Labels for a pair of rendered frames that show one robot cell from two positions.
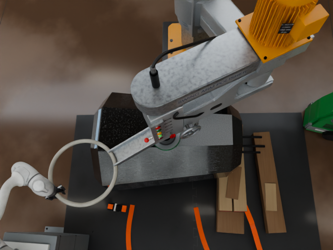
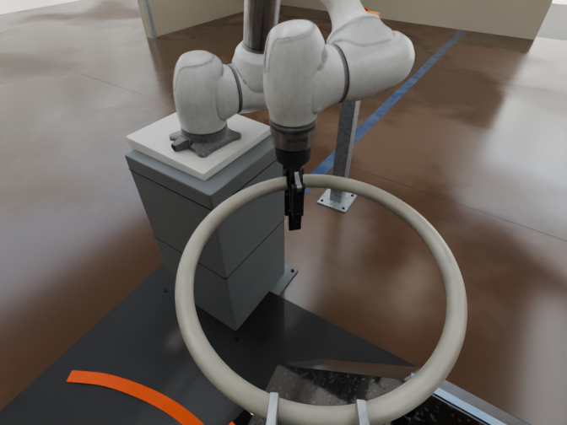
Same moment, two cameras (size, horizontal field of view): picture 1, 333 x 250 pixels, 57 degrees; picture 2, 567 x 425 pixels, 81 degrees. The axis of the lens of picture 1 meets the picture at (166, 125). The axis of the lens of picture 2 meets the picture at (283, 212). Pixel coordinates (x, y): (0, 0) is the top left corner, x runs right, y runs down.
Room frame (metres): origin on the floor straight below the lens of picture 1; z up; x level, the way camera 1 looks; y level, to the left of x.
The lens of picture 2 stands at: (0.59, 0.27, 1.41)
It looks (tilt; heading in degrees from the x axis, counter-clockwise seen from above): 42 degrees down; 111
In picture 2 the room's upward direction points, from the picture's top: straight up
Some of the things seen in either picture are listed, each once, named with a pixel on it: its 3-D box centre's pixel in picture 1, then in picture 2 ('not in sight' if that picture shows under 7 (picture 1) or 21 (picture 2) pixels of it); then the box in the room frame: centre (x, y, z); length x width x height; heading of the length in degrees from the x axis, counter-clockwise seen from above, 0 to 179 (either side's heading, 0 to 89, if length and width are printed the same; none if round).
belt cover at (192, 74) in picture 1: (217, 64); not in sight; (0.79, -0.32, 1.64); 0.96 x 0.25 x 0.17; 106
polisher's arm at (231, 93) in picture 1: (219, 89); not in sight; (0.79, -0.36, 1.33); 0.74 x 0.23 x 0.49; 106
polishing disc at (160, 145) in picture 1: (165, 136); not in sight; (0.69, 0.02, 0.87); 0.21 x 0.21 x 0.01
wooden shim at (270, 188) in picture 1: (270, 196); not in sight; (0.18, -0.84, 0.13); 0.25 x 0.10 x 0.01; 167
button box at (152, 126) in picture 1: (158, 131); not in sight; (0.57, 0.05, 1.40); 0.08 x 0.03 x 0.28; 106
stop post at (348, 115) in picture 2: not in sight; (348, 124); (0.31, 1.98, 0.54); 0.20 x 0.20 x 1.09; 80
